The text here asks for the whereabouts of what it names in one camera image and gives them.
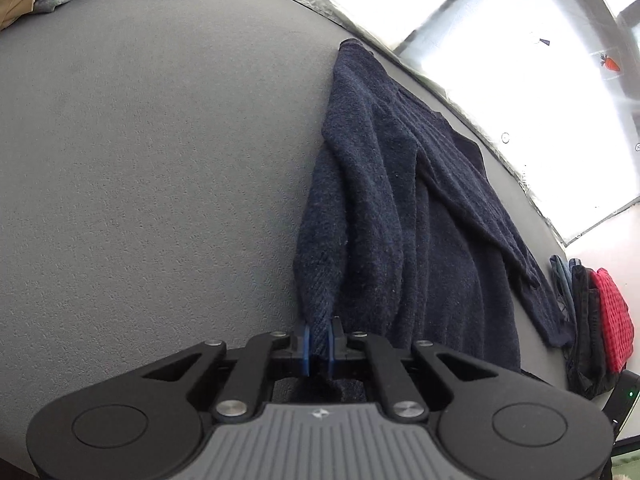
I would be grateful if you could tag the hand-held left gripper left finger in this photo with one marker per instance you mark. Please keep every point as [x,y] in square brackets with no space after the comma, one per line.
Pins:
[305,352]

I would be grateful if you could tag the white printed sheet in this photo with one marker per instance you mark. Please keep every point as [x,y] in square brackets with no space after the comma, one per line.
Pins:
[550,85]

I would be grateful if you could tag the black garment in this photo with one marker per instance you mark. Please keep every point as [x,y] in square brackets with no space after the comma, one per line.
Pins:
[579,310]

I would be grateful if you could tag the navy knit sweater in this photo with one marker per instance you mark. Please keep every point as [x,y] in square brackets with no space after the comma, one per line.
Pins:
[400,210]

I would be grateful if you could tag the blue denim garment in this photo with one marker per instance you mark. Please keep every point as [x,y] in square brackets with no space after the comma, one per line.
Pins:
[560,275]

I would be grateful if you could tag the grey striped garment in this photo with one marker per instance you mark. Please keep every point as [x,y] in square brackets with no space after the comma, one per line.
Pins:
[50,4]

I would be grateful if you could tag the red checked shirt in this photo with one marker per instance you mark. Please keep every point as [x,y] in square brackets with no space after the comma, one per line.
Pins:
[612,315]

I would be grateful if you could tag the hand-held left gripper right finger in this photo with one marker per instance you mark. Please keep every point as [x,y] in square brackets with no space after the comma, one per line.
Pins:
[331,355]

